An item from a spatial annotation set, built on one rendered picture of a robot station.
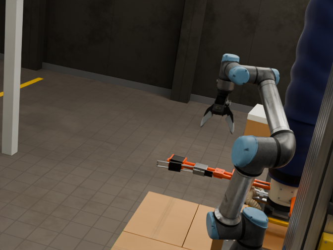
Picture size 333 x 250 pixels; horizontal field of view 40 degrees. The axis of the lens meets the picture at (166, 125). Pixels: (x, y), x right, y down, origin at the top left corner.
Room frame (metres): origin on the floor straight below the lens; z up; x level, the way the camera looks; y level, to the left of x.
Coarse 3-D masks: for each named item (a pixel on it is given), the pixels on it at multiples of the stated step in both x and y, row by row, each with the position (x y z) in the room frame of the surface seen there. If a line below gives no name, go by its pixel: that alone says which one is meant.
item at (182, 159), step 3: (171, 156) 2.35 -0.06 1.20; (174, 156) 2.35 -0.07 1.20; (177, 156) 2.36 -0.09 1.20; (180, 156) 2.37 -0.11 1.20; (171, 159) 2.31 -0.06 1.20; (174, 159) 2.31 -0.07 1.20; (177, 159) 2.32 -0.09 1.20; (180, 159) 2.33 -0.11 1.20; (183, 159) 2.33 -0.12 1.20; (186, 159) 2.36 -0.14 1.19; (180, 162) 2.30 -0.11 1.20; (183, 162) 2.29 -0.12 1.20
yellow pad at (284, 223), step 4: (268, 208) 2.11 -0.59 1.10; (264, 212) 2.11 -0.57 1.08; (268, 212) 2.10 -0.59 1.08; (272, 212) 2.12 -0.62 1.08; (268, 216) 2.08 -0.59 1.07; (272, 216) 2.08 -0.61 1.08; (276, 216) 2.09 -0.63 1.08; (268, 220) 2.06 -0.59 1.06; (272, 220) 2.06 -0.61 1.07; (276, 220) 2.06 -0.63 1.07; (280, 220) 2.06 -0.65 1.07; (284, 220) 2.06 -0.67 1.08; (288, 220) 2.07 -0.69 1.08; (280, 224) 2.05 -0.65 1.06; (284, 224) 2.04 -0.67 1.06
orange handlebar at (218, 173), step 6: (186, 162) 2.33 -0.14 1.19; (186, 168) 2.29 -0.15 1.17; (192, 168) 2.28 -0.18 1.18; (210, 168) 2.30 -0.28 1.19; (216, 168) 2.30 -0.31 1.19; (216, 174) 2.25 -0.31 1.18; (222, 174) 2.24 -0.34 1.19; (228, 174) 2.27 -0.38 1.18; (258, 180) 2.24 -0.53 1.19; (258, 186) 2.19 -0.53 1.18; (264, 186) 2.19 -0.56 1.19; (294, 198) 2.09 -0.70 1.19
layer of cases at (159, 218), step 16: (144, 208) 2.87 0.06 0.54; (160, 208) 2.90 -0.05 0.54; (176, 208) 2.94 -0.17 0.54; (192, 208) 2.98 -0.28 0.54; (208, 208) 3.01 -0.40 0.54; (128, 224) 2.63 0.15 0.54; (144, 224) 2.66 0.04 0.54; (160, 224) 2.69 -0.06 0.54; (176, 224) 2.73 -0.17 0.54; (192, 224) 2.76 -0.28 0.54; (128, 240) 2.46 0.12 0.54; (144, 240) 2.48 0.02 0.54; (160, 240) 2.51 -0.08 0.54; (176, 240) 2.54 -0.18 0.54; (192, 240) 2.57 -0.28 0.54; (208, 240) 2.60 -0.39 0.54
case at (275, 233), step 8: (272, 224) 2.23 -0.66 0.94; (272, 232) 2.15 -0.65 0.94; (280, 232) 2.16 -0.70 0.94; (216, 240) 2.05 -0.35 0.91; (264, 240) 2.06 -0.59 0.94; (272, 240) 2.07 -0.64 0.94; (280, 240) 2.08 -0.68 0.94; (216, 248) 2.04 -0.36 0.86; (264, 248) 1.99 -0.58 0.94; (272, 248) 2.00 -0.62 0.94; (280, 248) 2.01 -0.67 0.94
